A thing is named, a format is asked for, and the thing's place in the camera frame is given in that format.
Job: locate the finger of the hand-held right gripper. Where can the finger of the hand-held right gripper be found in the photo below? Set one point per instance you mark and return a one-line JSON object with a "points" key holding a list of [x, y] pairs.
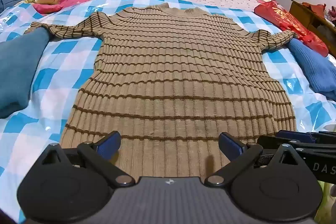
{"points": [[296, 134], [273, 142]]}

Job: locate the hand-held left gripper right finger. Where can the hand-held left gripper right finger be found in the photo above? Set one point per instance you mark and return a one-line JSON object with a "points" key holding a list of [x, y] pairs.
{"points": [[231, 145]]}

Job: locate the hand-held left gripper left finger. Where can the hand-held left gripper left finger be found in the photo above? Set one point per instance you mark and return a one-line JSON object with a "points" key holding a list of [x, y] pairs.
{"points": [[109, 144]]}

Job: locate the tan brown-striped ribbed sweater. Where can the tan brown-striped ribbed sweater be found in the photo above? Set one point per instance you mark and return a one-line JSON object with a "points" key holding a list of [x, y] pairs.
{"points": [[170, 69]]}

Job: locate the blue knit sweater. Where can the blue knit sweater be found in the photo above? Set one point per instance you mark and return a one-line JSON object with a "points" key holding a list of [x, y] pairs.
{"points": [[312, 66]]}

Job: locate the blue white checkered plastic sheet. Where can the blue white checkered plastic sheet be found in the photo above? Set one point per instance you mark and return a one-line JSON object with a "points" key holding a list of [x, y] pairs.
{"points": [[68, 61]]}

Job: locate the red plastic bag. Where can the red plastic bag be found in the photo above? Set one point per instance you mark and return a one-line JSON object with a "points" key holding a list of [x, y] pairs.
{"points": [[286, 19]]}

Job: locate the teal folded garment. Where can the teal folded garment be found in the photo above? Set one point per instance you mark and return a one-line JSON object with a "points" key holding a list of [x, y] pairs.
{"points": [[18, 69]]}

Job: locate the wooden nightstand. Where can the wooden nightstand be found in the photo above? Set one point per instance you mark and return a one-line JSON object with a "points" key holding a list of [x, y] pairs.
{"points": [[304, 15]]}

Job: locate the red cloth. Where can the red cloth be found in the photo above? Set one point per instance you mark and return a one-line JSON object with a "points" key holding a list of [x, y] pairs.
{"points": [[313, 6]]}

